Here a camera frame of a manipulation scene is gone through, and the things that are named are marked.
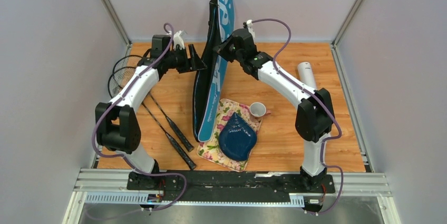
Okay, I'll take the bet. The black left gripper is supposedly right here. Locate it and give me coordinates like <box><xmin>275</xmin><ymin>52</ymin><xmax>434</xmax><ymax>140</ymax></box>
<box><xmin>164</xmin><ymin>44</ymin><xmax>207</xmax><ymax>74</ymax></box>

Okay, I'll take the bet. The blue sport racket bag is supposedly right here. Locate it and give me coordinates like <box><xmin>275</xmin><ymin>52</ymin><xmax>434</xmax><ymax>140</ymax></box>
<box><xmin>192</xmin><ymin>0</ymin><xmax>235</xmax><ymax>143</ymax></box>

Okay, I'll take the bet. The grey shuttlecock tube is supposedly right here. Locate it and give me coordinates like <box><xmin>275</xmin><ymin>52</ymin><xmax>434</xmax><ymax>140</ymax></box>
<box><xmin>297</xmin><ymin>62</ymin><xmax>317</xmax><ymax>89</ymax></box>

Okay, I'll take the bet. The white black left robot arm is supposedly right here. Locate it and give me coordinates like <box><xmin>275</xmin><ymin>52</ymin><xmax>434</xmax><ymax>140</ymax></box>
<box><xmin>92</xmin><ymin>31</ymin><xmax>207</xmax><ymax>190</ymax></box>

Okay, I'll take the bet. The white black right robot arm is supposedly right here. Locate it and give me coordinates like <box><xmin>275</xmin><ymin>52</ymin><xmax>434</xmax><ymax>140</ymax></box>
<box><xmin>213</xmin><ymin>28</ymin><xmax>335</xmax><ymax>192</ymax></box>

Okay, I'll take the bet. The black badminton racket upper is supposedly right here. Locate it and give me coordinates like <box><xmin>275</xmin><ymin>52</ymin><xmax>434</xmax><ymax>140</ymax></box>
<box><xmin>108</xmin><ymin>55</ymin><xmax>194</xmax><ymax>152</ymax></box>

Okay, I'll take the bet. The black badminton racket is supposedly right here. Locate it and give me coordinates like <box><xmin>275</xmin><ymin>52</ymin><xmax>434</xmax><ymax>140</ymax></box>
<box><xmin>108</xmin><ymin>76</ymin><xmax>197</xmax><ymax>170</ymax></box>
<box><xmin>108</xmin><ymin>55</ymin><xmax>194</xmax><ymax>152</ymax></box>

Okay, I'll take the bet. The black badminton racket lower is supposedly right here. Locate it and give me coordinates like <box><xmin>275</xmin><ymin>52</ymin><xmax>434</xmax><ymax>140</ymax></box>
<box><xmin>108</xmin><ymin>76</ymin><xmax>197</xmax><ymax>170</ymax></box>

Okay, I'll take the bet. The floral ceramic cup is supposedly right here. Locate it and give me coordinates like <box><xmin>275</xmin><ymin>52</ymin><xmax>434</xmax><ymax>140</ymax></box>
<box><xmin>249</xmin><ymin>102</ymin><xmax>271</xmax><ymax>122</ymax></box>

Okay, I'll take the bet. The blue leaf-shaped plate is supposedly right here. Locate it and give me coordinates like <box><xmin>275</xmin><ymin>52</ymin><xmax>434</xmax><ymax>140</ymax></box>
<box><xmin>218</xmin><ymin>113</ymin><xmax>257</xmax><ymax>161</ymax></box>

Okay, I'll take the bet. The floral rectangular tray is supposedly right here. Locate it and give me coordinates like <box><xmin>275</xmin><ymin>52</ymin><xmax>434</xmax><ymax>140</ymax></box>
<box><xmin>197</xmin><ymin>99</ymin><xmax>263</xmax><ymax>172</ymax></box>

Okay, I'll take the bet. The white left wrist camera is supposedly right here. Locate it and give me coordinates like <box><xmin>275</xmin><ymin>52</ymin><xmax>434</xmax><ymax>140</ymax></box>
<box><xmin>173</xmin><ymin>30</ymin><xmax>186</xmax><ymax>51</ymax></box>

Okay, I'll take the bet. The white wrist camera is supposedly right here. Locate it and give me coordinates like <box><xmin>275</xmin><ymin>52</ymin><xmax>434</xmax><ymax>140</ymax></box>
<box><xmin>243</xmin><ymin>20</ymin><xmax>256</xmax><ymax>40</ymax></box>
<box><xmin>173</xmin><ymin>30</ymin><xmax>186</xmax><ymax>51</ymax></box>

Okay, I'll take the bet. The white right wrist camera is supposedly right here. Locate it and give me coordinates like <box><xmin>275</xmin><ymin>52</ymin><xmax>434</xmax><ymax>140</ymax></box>
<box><xmin>243</xmin><ymin>20</ymin><xmax>256</xmax><ymax>40</ymax></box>

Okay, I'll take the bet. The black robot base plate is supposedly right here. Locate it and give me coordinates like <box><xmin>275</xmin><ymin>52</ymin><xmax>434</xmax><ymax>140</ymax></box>
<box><xmin>126</xmin><ymin>170</ymin><xmax>336</xmax><ymax>203</ymax></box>

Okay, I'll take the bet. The aluminium frame rail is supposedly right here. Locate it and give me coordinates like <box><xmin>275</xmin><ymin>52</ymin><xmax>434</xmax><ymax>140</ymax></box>
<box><xmin>74</xmin><ymin>169</ymin><xmax>392</xmax><ymax>207</ymax></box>

